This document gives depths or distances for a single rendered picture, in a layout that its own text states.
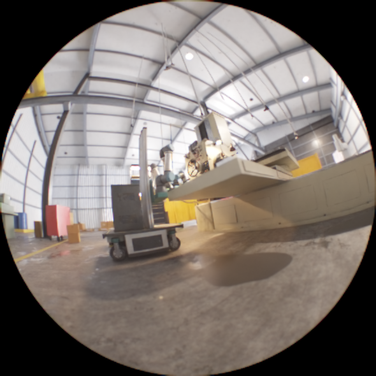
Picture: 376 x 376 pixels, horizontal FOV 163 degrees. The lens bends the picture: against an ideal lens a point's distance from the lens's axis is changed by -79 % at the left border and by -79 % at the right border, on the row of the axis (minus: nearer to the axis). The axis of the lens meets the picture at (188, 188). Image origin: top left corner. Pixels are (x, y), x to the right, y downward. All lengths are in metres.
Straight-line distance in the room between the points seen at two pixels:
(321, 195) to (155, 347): 1.88
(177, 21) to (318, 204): 7.98
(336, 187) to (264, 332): 1.64
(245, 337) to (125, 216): 1.39
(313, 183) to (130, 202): 2.16
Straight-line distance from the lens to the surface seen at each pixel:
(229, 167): 0.84
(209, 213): 2.67
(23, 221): 8.94
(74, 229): 3.54
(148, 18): 7.83
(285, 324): 0.54
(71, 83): 10.82
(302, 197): 1.84
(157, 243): 1.48
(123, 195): 1.50
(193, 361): 0.47
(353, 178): 1.92
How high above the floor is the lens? 0.42
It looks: 11 degrees up
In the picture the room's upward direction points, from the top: 9 degrees counter-clockwise
